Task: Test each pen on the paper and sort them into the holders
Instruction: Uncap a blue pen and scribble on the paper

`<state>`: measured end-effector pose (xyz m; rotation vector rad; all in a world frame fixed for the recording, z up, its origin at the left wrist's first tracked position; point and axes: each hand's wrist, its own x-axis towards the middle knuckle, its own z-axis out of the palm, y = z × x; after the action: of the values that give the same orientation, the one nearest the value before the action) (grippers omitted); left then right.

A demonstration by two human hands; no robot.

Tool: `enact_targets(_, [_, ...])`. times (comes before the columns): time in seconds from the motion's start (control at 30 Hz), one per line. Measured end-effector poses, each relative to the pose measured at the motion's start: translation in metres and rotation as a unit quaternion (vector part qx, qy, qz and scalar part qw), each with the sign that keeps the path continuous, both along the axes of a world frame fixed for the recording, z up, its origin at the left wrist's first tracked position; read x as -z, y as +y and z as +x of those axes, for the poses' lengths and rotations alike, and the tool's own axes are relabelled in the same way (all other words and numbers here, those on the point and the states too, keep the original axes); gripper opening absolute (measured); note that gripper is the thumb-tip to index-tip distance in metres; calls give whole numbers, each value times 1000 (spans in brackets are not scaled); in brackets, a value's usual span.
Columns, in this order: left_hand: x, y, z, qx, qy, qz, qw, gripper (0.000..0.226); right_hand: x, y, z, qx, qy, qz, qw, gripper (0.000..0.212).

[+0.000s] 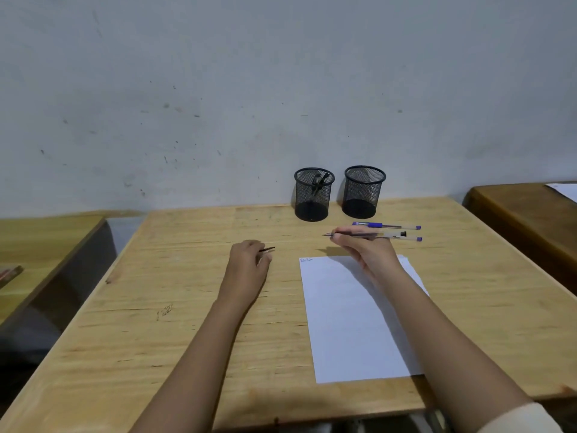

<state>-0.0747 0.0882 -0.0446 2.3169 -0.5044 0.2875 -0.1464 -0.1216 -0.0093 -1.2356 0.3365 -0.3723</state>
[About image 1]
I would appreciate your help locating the dark wooden side table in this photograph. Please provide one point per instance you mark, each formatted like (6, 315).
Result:
(518, 220)

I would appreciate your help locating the black pen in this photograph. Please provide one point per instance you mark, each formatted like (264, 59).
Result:
(324, 178)
(394, 234)
(317, 180)

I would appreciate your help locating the person's right forearm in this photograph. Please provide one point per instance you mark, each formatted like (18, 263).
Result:
(451, 356)

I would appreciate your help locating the black pen cap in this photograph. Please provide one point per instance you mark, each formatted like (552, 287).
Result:
(268, 249)

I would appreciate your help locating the black mesh pen holder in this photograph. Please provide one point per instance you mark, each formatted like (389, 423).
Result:
(311, 211)
(360, 207)

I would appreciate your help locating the person's left hand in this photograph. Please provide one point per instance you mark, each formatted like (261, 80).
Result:
(243, 275)

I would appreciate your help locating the white paper sheet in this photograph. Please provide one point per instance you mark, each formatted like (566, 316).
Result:
(565, 191)
(347, 329)

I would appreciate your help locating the person's left forearm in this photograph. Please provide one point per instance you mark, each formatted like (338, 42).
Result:
(194, 378)

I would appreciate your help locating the light wooden side table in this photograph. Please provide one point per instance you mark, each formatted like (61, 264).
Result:
(45, 252)

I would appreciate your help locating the blue pen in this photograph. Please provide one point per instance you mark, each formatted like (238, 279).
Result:
(374, 224)
(417, 238)

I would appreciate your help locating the person's right hand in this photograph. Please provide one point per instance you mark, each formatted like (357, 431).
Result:
(374, 254)

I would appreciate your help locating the cream sleeve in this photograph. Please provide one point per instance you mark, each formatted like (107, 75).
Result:
(523, 421)

